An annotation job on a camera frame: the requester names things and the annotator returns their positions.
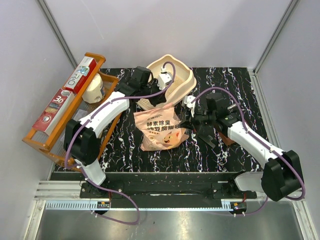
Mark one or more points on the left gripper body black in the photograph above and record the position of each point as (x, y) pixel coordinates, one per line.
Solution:
(153, 89)

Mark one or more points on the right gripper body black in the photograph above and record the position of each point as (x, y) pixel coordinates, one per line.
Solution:
(203, 118)

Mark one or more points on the grey bag clip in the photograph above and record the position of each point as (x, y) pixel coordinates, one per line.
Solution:
(208, 139)

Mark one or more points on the pink cat litter bag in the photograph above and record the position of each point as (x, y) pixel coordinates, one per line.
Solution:
(160, 128)

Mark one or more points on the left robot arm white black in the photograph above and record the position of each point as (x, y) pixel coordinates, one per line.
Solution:
(81, 138)

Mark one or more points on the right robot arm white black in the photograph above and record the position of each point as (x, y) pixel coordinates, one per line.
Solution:
(282, 173)

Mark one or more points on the cream plastic litter box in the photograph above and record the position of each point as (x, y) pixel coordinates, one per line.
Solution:
(184, 82)

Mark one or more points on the clear plastic box in rack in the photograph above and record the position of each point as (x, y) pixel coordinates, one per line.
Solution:
(80, 114)

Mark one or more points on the red white RiO toothpaste box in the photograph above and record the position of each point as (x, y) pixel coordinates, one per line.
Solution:
(80, 74)

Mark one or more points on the red 3D toothpaste box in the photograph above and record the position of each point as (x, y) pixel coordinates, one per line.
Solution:
(53, 112)

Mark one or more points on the white plastic bottle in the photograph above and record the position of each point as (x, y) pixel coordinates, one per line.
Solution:
(95, 91)

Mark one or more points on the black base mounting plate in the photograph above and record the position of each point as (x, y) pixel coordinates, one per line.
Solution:
(214, 185)

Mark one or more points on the orange wooden shelf rack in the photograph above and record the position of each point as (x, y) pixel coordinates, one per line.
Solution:
(52, 146)

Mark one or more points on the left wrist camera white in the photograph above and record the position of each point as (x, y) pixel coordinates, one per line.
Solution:
(163, 80)

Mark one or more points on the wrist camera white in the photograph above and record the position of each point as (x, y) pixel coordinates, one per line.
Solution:
(189, 103)
(163, 80)

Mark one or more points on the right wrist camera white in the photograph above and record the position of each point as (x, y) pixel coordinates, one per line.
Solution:
(189, 103)

